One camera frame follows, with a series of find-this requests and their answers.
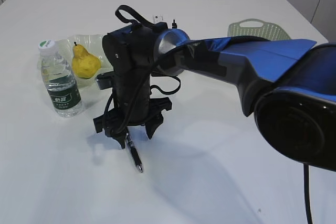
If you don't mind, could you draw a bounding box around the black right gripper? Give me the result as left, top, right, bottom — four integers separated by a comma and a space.
105, 98, 172, 149

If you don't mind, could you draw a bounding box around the black pen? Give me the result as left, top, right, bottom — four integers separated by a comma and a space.
125, 128, 144, 173
172, 20, 177, 29

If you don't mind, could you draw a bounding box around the yellow pear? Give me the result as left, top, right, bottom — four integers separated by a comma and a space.
71, 42, 101, 79

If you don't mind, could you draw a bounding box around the clear water bottle green label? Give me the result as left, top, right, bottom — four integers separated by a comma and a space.
38, 40, 82, 118

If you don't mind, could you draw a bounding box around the clear plastic ruler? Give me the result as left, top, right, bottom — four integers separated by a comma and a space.
153, 15, 164, 24

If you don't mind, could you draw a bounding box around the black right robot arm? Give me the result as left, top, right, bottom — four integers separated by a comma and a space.
93, 5, 335, 223

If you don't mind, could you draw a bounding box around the green wavy glass plate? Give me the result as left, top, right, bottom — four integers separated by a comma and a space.
38, 35, 113, 89

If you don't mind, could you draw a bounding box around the green plastic woven basket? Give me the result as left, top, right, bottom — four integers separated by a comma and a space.
227, 18, 291, 41

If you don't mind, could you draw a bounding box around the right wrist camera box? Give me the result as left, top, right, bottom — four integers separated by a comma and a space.
96, 71, 114, 90

